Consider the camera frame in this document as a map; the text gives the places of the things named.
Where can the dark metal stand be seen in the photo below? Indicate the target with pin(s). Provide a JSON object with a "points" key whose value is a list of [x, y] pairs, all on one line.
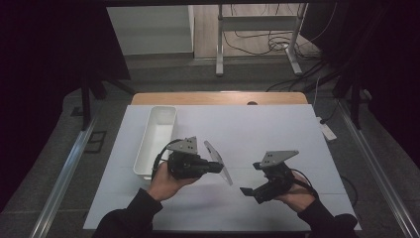
{"points": [[355, 99], [86, 99]]}

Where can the white power strip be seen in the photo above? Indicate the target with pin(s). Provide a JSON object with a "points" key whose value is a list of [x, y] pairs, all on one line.
{"points": [[327, 130]]}

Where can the aluminium rail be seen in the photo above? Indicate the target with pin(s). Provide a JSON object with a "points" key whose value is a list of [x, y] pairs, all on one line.
{"points": [[62, 172], [379, 172]]}

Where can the white cabinet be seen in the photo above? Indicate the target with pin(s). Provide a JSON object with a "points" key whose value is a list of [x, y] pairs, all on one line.
{"points": [[148, 29]]}

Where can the wooden table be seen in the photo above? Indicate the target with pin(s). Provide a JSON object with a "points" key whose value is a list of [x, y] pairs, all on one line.
{"points": [[218, 98]]}

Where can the black curtain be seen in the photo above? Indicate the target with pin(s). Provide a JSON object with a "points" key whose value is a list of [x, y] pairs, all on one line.
{"points": [[389, 66], [39, 66]]}

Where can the black rectangular floor frame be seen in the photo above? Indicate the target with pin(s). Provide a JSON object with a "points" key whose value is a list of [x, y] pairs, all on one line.
{"points": [[95, 142]]}

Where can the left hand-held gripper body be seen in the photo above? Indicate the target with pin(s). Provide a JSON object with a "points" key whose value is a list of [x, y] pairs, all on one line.
{"points": [[185, 165]]}

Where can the person's left hand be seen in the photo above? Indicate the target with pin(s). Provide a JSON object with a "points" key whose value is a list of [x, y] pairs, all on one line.
{"points": [[165, 186]]}

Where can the person's right hand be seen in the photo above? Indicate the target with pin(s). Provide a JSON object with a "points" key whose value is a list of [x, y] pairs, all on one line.
{"points": [[298, 198]]}

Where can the white plastic bin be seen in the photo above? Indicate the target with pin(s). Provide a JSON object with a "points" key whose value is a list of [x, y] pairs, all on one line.
{"points": [[155, 139]]}

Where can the white table mat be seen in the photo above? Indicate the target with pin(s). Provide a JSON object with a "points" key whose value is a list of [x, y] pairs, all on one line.
{"points": [[251, 132]]}

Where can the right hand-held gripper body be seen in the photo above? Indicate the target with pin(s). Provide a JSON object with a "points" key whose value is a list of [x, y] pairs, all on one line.
{"points": [[277, 178]]}

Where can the white metal desk frame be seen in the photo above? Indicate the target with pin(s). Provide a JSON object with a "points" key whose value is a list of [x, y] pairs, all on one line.
{"points": [[257, 23]]}

